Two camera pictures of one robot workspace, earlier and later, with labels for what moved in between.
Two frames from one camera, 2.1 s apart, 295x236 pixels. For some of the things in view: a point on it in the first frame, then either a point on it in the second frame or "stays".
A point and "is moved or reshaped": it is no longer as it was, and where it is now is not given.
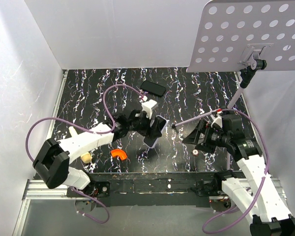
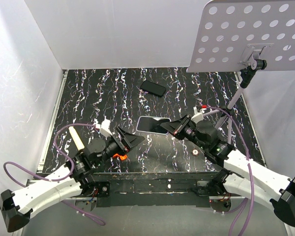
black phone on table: x=153 y=88 stays
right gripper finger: x=192 y=137 to x=176 y=127
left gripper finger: x=156 y=131 to x=132 y=140
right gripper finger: x=208 y=147 to x=180 y=135
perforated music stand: x=249 y=36 stays
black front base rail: x=153 y=189 stays
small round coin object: x=195 y=152 stays
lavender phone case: x=151 y=142 is moved or reshaped
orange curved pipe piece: x=119 y=153 stays
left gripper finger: x=153 y=132 to x=126 y=149
